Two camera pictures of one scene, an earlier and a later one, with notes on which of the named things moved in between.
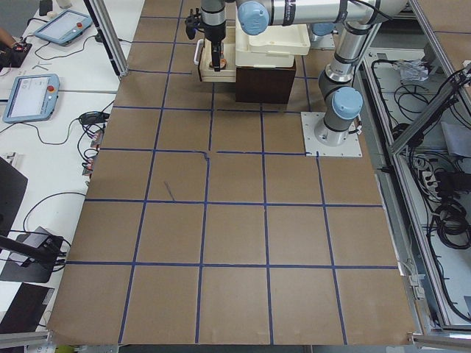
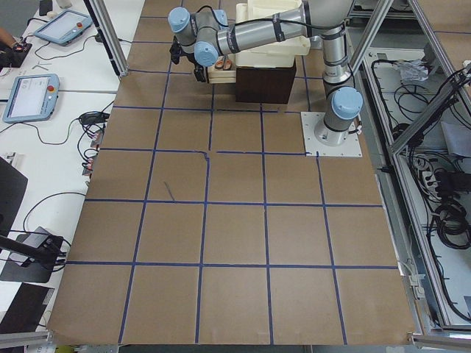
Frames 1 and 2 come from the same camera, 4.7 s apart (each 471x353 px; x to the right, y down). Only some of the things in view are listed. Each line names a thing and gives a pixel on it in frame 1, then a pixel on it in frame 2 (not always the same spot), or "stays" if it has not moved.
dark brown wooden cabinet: (264, 84) stays
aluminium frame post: (103, 20) stays
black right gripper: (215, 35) → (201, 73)
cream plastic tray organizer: (277, 47) stays
